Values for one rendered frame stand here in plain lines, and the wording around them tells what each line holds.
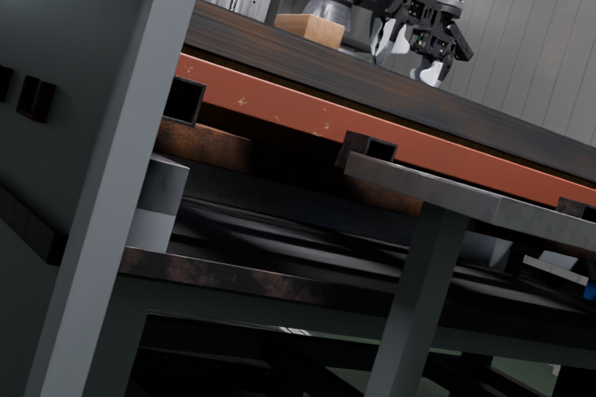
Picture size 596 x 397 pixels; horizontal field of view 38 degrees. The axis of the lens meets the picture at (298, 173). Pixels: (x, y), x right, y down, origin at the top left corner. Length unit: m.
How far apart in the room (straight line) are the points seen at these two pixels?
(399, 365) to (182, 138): 0.42
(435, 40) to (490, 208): 1.14
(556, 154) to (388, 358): 0.54
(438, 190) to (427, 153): 0.30
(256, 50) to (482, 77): 4.55
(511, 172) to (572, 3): 3.85
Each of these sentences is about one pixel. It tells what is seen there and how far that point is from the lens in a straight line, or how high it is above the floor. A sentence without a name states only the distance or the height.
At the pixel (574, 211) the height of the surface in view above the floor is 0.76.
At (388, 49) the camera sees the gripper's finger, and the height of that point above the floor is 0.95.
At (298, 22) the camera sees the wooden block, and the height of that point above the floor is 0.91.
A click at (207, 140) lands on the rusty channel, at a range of 1.19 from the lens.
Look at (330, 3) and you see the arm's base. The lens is 2.36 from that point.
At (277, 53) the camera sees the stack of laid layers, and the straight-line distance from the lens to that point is 1.06.
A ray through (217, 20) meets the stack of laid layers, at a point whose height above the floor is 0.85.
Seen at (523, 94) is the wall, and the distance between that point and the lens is 5.21.
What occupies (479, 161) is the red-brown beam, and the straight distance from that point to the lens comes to 1.30.
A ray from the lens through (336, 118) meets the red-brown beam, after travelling 1.12.
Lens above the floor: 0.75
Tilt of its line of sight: 3 degrees down
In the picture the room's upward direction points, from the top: 16 degrees clockwise
